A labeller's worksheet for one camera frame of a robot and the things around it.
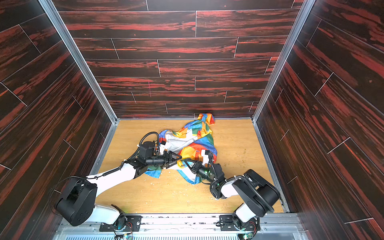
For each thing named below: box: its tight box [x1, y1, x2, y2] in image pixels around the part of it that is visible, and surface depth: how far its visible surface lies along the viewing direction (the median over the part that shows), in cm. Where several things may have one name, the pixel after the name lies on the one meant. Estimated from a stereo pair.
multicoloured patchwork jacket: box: [145, 113, 218, 184], surface depth 98 cm
